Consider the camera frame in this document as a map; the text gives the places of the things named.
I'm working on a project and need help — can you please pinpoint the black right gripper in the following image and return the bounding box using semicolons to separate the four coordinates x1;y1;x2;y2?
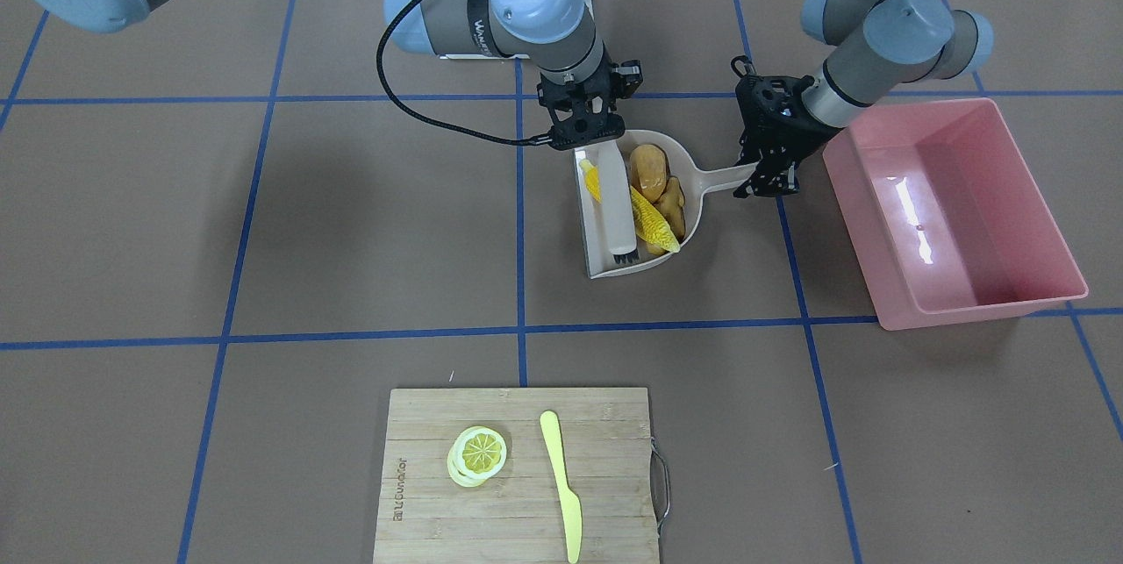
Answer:
537;60;643;151

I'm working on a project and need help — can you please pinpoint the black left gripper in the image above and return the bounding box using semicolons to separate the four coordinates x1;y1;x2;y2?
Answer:
731;56;839;199

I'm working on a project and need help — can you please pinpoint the toy brown potato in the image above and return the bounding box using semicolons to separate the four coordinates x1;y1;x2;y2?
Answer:
628;144;670;203

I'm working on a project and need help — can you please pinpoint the yellow toy corn cob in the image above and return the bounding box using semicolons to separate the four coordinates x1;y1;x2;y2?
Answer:
579;160;681;256

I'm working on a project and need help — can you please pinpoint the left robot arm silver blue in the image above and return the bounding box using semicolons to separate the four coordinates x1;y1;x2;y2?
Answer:
730;0;994;199

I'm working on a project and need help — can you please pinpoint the pink plastic bin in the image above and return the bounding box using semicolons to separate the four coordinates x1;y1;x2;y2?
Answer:
822;97;1090;331

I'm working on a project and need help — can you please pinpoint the yellow plastic knife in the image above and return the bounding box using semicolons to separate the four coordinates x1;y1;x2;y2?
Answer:
539;410;584;563

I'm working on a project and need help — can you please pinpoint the yellow toy lemon slice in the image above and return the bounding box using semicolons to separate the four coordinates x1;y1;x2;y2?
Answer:
446;425;508;488

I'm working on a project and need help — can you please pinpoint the bamboo cutting board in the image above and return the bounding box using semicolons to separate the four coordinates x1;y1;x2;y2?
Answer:
372;388;661;563

